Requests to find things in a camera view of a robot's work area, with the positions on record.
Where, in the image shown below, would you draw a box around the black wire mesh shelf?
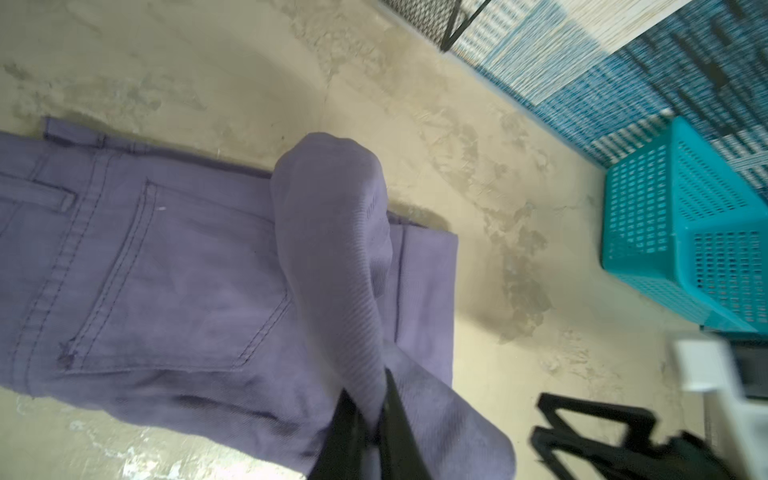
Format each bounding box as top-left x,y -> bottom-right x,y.
382,0 -> 492,52

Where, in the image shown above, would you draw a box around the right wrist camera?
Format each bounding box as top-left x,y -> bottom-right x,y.
670,332 -> 767,479

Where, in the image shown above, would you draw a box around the purple trousers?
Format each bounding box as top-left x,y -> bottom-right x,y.
1,118 -> 516,479

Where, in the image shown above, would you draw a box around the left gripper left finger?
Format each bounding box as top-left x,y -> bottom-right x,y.
307,390 -> 371,480

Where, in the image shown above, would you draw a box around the teal plastic basket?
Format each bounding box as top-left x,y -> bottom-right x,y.
601,118 -> 767,335

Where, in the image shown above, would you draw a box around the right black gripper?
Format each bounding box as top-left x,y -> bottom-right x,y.
530,393 -> 737,480

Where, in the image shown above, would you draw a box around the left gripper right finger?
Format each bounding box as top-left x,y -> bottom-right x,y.
378,369 -> 432,480

